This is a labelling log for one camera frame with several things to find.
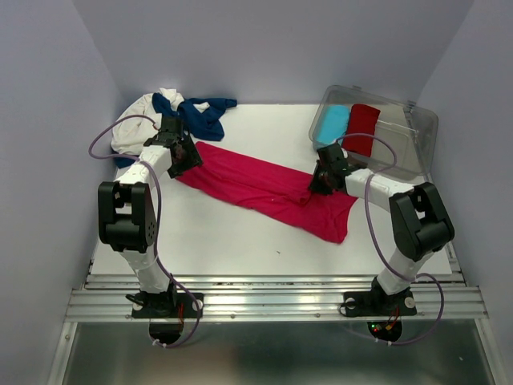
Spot pink t shirt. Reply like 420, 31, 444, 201
178, 141, 356, 244

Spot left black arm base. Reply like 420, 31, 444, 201
125, 291, 204, 319

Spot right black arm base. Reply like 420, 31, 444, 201
339, 290, 417, 318

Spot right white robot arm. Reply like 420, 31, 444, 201
309, 144, 454, 313

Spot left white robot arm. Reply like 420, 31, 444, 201
98, 116, 203, 318

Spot rolled cyan t shirt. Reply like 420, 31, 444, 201
314, 105, 350, 148

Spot navy blue t shirt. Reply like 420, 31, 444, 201
112, 92, 238, 169

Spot rolled dark red t shirt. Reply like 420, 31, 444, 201
341, 103, 381, 157

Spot white t shirt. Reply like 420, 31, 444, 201
111, 88, 210, 156

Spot clear plastic bin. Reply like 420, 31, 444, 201
309, 85, 438, 180

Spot aluminium mounting rail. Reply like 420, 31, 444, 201
65, 273, 489, 322

